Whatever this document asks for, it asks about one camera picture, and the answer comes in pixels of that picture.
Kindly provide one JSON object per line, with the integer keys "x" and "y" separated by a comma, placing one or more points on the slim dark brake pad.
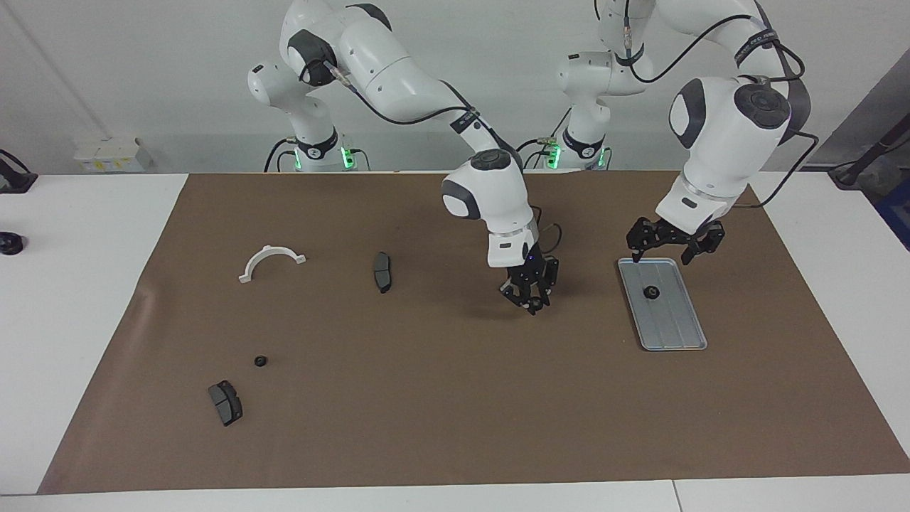
{"x": 382, "y": 272}

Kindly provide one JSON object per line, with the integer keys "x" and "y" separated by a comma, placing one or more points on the silver metal tray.
{"x": 672, "y": 323}

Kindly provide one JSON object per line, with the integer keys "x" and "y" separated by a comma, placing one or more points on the brown table mat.
{"x": 426, "y": 412}

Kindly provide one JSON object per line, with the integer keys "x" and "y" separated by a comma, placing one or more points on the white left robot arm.
{"x": 725, "y": 128}

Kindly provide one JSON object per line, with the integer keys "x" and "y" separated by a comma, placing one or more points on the black stand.
{"x": 871, "y": 151}

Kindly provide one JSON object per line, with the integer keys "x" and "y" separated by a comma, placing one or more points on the white wall socket box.
{"x": 106, "y": 153}

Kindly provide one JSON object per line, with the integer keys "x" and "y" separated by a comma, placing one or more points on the white curved plastic bracket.
{"x": 254, "y": 262}

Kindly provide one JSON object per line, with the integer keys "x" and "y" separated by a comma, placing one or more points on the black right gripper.
{"x": 533, "y": 274}

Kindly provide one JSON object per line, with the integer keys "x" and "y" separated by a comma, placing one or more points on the black round knob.
{"x": 10, "y": 243}

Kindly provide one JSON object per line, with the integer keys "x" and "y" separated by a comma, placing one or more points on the blue box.
{"x": 897, "y": 213}

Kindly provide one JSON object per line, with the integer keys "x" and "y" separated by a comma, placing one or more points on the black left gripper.
{"x": 672, "y": 235}

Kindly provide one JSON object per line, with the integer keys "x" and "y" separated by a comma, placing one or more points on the wide dark brake pad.
{"x": 225, "y": 404}

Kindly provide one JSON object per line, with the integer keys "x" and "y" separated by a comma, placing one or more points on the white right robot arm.
{"x": 398, "y": 78}

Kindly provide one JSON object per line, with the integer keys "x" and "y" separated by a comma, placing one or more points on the black table clamp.
{"x": 14, "y": 178}

